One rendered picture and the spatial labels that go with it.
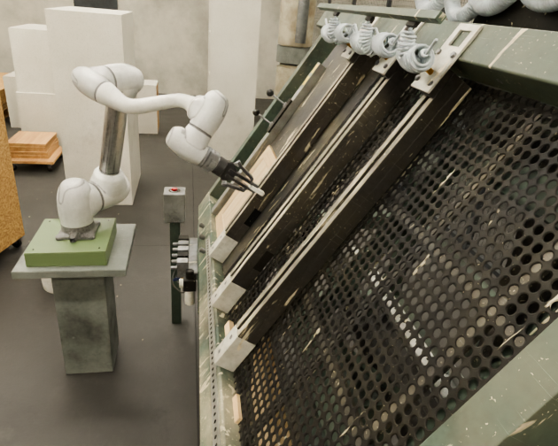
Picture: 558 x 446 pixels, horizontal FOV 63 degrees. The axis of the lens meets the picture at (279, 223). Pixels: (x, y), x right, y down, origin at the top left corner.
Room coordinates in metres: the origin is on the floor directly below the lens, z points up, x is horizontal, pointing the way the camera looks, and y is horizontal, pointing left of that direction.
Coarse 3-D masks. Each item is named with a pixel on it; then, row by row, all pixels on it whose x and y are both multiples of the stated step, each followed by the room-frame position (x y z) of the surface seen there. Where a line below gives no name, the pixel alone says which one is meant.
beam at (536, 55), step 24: (360, 24) 2.00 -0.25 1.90; (384, 24) 1.77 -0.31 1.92; (432, 24) 1.44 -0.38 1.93; (456, 24) 1.32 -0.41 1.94; (480, 24) 1.22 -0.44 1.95; (480, 48) 1.14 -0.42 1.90; (504, 48) 1.06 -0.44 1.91; (528, 48) 0.99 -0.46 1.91; (552, 48) 0.93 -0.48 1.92; (456, 72) 1.29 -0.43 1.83; (480, 72) 1.13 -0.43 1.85; (504, 72) 1.00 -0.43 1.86; (528, 72) 0.93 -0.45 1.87; (552, 72) 0.88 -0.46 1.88; (528, 96) 1.02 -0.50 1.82; (552, 96) 0.91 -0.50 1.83
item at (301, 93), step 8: (320, 64) 2.34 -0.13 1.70; (320, 72) 2.35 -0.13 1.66; (312, 80) 2.34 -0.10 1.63; (304, 88) 2.33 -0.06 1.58; (296, 96) 2.32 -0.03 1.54; (304, 96) 2.33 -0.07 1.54; (296, 104) 2.33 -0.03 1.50; (288, 112) 2.32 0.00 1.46; (280, 120) 2.31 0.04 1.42; (280, 128) 2.31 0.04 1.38; (264, 136) 2.34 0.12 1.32; (272, 136) 2.30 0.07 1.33; (264, 144) 2.30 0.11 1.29; (256, 152) 2.29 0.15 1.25; (248, 160) 2.30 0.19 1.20; (256, 160) 2.29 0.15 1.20; (248, 168) 2.28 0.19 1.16; (224, 192) 2.29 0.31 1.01; (232, 192) 2.27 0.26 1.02; (224, 200) 2.26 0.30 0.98; (216, 208) 2.25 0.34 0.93
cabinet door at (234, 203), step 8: (264, 152) 2.24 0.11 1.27; (272, 152) 2.14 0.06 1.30; (264, 160) 2.16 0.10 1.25; (272, 160) 2.06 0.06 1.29; (256, 168) 2.19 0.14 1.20; (264, 168) 2.09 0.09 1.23; (256, 176) 2.11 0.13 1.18; (248, 184) 2.13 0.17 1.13; (240, 192) 2.15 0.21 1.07; (248, 192) 2.05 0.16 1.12; (232, 200) 2.17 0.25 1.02; (240, 200) 2.07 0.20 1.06; (224, 208) 2.18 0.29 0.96; (232, 208) 2.09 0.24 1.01; (216, 216) 2.21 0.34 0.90; (224, 216) 2.11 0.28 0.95; (232, 216) 2.01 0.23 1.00; (216, 224) 2.12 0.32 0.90; (224, 224) 2.03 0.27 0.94
